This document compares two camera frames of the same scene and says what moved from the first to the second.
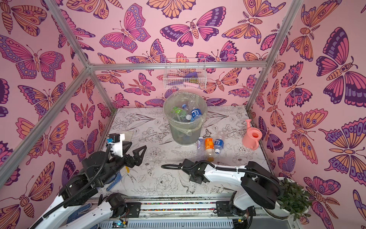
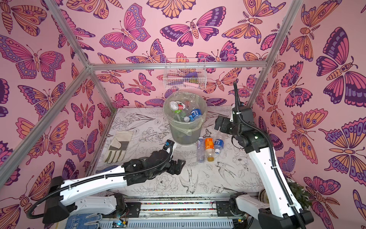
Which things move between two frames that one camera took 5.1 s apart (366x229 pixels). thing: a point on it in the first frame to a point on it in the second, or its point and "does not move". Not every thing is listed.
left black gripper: [136, 160] to [178, 168]
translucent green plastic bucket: [185, 133] does not move
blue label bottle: [195, 113] does not move
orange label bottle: [209, 148] does not move
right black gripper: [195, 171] to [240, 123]
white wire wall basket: [188, 73] does not move
